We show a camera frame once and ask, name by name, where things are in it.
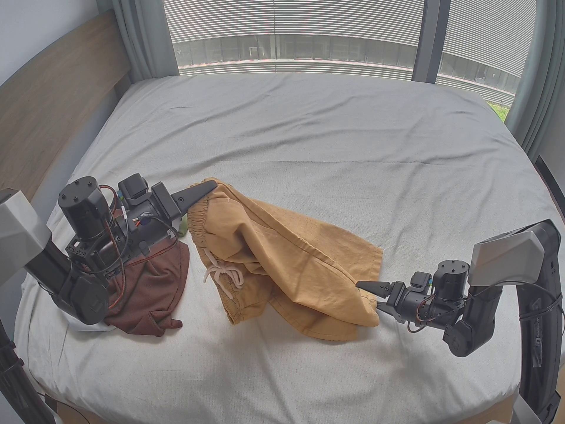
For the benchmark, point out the brown garment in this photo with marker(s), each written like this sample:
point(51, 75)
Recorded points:
point(150, 289)

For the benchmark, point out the grey-green curtain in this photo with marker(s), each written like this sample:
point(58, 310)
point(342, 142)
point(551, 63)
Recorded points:
point(141, 24)
point(540, 60)

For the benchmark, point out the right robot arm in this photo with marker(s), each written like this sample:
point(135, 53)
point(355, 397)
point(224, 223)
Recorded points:
point(503, 259)

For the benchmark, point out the bed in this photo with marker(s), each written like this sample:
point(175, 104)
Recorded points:
point(309, 139)

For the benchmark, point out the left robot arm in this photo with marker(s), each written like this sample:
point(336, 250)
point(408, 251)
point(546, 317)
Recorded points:
point(86, 206)

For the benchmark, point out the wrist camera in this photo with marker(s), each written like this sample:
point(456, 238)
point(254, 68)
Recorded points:
point(421, 280)
point(132, 190)

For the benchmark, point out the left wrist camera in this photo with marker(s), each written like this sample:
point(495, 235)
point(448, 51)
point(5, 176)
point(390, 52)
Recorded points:
point(132, 190)

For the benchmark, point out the window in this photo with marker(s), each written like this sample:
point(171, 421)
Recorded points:
point(430, 24)

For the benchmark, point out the green garment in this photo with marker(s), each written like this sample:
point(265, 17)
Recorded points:
point(182, 228)

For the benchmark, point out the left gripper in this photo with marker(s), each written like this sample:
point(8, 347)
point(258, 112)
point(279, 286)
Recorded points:
point(163, 219)

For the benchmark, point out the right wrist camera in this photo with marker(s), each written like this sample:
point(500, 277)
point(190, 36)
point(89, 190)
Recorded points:
point(421, 280)

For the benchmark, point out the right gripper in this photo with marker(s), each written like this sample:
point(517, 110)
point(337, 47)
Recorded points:
point(410, 305)

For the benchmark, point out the mustard yellow shorts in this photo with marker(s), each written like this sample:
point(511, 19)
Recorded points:
point(273, 245)

